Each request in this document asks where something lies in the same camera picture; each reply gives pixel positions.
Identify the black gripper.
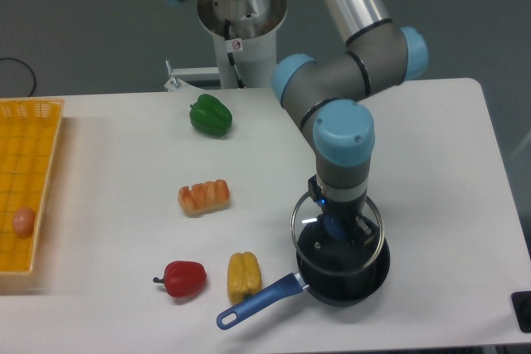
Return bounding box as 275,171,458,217
308,177,376,246

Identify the glass lid with blue knob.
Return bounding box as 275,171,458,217
290,193,388,278

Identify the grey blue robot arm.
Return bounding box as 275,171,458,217
166,0,428,242

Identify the yellow bell pepper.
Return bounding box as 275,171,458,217
227,252,262,305

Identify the toy bread loaf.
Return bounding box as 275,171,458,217
178,179,231,216

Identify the red bell pepper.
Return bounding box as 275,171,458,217
153,260,207,298

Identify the green bell pepper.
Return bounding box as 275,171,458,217
189,94,232,137

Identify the black device at table edge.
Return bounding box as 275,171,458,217
510,291,531,333

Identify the brown egg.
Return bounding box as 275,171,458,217
12,206,36,237

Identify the yellow plastic basket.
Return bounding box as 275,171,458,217
1,98,64,275

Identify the blue handled saucepan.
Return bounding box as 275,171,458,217
217,244,390,330

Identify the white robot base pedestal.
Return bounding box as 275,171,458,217
167,0,287,90

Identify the black cable on pedestal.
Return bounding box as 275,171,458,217
224,18,246,90

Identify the black cable on floor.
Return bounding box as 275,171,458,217
0,57,37,98

